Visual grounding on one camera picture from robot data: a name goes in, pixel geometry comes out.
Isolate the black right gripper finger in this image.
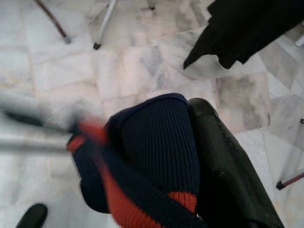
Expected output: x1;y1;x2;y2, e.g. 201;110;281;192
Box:
187;97;285;228

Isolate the navy shirt with red trim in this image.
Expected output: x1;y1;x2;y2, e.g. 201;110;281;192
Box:
67;93;209;228

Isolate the black t-shirt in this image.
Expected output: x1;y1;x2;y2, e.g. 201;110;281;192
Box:
182;0;304;70

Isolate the black right robot foot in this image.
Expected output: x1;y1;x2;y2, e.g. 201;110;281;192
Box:
15;203;48;228

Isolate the marble top folding table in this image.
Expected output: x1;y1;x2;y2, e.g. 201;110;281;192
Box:
34;0;72;45

